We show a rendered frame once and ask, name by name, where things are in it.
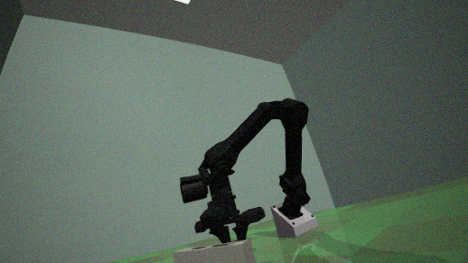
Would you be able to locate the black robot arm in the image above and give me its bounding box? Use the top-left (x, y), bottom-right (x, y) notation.
top-left (180, 98), bottom-right (310, 230)

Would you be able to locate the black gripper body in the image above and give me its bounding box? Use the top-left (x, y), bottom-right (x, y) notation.
top-left (195, 192), bottom-right (266, 233)

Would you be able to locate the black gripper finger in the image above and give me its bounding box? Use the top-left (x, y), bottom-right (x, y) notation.
top-left (233, 224), bottom-right (249, 241)
top-left (209, 226), bottom-right (231, 244)

